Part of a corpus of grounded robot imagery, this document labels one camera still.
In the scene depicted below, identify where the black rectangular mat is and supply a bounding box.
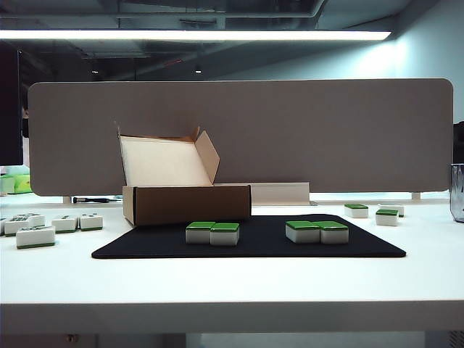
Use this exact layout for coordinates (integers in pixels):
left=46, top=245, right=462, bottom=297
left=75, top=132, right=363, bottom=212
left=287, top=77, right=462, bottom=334
left=91, top=213, right=407, bottom=260

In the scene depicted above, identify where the black object beside divider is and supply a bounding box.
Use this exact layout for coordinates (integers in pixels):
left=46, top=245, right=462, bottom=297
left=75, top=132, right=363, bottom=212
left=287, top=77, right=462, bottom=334
left=452, top=121, right=464, bottom=165

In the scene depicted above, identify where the open brown cardboard box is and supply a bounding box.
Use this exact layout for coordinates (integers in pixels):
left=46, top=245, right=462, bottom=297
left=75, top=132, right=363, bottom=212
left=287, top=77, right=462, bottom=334
left=115, top=119, right=253, bottom=228

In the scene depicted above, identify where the black screwdriver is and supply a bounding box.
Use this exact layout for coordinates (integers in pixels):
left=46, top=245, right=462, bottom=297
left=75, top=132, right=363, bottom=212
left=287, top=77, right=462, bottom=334
left=72, top=196, right=123, bottom=204

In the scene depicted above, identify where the grey desk divider panel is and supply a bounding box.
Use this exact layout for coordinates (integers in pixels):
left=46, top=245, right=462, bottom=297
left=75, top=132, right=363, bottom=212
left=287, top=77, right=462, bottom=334
left=28, top=78, right=455, bottom=199

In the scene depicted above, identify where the black monitor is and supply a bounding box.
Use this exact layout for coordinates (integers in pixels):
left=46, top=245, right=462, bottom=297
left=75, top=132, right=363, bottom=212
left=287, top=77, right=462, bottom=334
left=0, top=46, right=24, bottom=166

